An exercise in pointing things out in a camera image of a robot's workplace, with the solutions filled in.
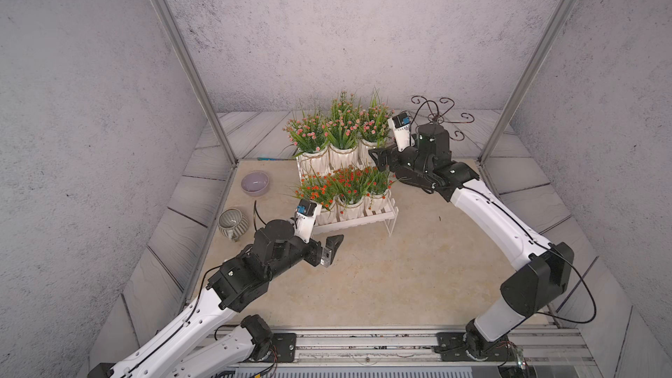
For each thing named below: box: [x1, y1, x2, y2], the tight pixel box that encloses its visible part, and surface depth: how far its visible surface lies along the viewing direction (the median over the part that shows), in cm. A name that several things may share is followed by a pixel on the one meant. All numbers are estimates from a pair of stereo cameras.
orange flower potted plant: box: [292, 172, 338, 226], surface depth 79 cm
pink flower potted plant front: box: [322, 91, 363, 170], surface depth 75 cm
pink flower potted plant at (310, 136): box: [282, 114, 332, 177], surface depth 75 cm
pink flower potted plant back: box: [356, 88, 396, 170], surface depth 76 cm
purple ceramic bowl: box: [240, 171, 270, 197], surface depth 110 cm
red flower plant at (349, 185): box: [332, 164, 375, 221], surface depth 80 cm
